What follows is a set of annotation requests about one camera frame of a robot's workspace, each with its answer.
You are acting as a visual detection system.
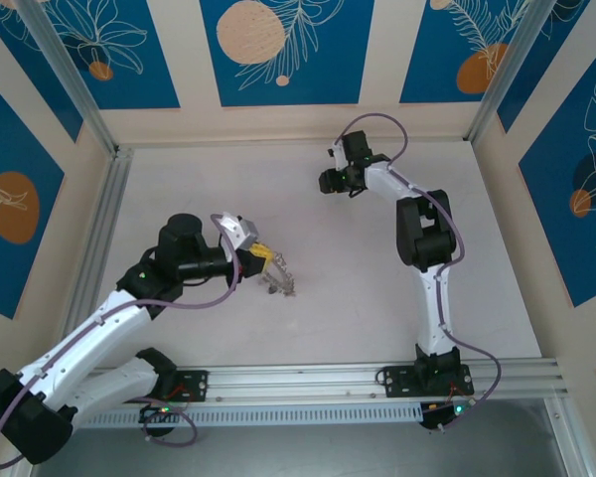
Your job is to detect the black control box with LED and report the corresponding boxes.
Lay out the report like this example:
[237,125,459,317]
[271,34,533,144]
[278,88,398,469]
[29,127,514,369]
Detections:
[418,397,474,434]
[138,403,181,439]

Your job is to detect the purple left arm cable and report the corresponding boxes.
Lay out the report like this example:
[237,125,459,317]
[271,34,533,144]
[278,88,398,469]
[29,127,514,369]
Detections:
[0,213,243,471]

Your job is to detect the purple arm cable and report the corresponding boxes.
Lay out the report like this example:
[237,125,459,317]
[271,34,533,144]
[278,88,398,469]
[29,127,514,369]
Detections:
[338,112,503,434]
[0,213,243,471]

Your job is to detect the aluminium side rail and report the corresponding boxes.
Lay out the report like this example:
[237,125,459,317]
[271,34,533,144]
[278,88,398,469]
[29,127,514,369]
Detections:
[65,145,134,372]

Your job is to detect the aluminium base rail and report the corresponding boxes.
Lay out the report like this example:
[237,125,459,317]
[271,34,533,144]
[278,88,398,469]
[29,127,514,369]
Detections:
[91,356,562,399]

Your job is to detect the slotted white cable duct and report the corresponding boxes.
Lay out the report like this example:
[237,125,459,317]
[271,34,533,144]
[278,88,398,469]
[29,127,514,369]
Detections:
[72,401,424,429]

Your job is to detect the aluminium frame post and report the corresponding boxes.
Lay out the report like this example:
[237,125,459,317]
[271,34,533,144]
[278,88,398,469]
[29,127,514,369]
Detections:
[15,0,119,156]
[463,0,548,144]

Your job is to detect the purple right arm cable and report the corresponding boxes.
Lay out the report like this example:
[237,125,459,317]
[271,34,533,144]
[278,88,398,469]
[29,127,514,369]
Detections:
[338,112,503,434]

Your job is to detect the aluminium frame bar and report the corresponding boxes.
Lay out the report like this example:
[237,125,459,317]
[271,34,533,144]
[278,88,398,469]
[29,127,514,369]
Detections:
[542,397,581,477]
[7,455,44,477]

